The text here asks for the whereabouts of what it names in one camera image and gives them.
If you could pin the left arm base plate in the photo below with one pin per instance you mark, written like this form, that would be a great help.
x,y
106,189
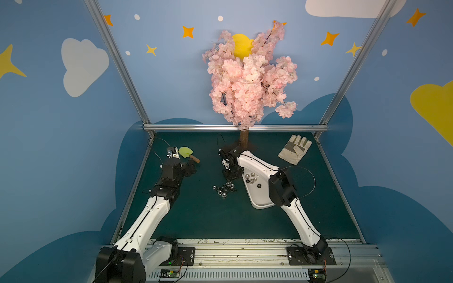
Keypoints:
x,y
185,256

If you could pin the left green circuit board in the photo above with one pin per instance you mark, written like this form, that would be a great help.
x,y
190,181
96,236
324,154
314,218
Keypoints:
x,y
169,274

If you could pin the aluminium frame right post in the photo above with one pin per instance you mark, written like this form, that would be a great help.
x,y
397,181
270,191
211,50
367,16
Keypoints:
x,y
374,33

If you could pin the green circuit board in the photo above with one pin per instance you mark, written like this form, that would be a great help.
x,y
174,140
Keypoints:
x,y
317,276
169,274

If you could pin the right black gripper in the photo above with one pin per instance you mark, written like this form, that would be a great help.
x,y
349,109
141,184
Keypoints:
x,y
226,155

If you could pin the aluminium frame post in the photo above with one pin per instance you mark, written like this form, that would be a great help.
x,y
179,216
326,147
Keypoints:
x,y
374,33
95,11

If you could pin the aluminium front rail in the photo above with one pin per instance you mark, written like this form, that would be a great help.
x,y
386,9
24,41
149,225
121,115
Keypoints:
x,y
265,261

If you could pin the green toy shovel wooden handle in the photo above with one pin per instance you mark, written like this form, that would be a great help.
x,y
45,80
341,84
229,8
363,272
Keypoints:
x,y
186,152

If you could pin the steel nut pile right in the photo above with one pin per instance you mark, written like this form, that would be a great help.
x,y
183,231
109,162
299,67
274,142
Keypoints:
x,y
232,186

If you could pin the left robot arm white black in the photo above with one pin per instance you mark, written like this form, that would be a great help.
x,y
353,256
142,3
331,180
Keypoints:
x,y
128,260

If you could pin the aluminium frame left post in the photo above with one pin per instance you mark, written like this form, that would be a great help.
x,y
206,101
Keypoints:
x,y
95,11

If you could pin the right green circuit board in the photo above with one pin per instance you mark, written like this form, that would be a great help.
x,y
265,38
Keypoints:
x,y
317,276

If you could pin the white storage box tray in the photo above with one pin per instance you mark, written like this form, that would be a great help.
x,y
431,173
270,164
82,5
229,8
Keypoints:
x,y
266,196

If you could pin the aluminium frame back bar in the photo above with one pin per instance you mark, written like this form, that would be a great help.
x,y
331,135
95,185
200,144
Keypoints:
x,y
230,128

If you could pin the grey work glove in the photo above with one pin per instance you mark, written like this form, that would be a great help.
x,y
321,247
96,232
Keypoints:
x,y
295,149

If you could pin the pink cherry blossom tree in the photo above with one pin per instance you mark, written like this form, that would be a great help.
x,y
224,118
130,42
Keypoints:
x,y
242,87

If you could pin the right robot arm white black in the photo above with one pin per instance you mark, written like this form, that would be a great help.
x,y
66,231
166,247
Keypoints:
x,y
290,203

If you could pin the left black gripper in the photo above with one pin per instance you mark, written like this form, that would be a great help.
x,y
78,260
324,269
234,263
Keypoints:
x,y
184,166

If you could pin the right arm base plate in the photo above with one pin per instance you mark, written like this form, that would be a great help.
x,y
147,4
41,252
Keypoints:
x,y
301,255

